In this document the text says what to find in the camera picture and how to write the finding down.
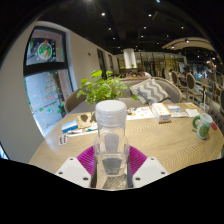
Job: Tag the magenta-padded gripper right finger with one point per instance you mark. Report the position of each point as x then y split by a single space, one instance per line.
148 170

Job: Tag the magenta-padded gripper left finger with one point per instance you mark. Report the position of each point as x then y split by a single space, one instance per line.
75 170

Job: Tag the clear plastic bottle white cap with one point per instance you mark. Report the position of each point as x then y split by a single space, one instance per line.
111 140

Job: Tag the blue and white small box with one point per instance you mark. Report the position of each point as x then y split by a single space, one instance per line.
69 126

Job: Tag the white printed paper sheet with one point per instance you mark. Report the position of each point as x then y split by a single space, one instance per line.
141 113

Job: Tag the white cardboard box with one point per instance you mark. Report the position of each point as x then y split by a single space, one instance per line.
161 113

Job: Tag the white paper leaflet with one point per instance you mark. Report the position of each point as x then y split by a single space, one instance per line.
180 114

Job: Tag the small flat white blue box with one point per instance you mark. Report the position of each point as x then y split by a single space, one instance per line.
174 108

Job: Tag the green and white mug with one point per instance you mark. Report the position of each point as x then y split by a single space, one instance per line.
203 128

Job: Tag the yellow and white card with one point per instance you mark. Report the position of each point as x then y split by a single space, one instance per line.
191 105

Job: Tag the grey white chevron cushion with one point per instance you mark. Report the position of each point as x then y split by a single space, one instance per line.
150 91

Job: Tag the green potted plant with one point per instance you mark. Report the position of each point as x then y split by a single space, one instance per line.
100 88

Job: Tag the grey tufted armchair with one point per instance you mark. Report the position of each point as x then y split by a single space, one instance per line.
217 116

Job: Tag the round colourful window decoration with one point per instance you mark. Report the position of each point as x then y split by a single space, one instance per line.
44 50

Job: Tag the group of ceiling spotlights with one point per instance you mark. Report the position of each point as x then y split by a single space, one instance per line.
143 20

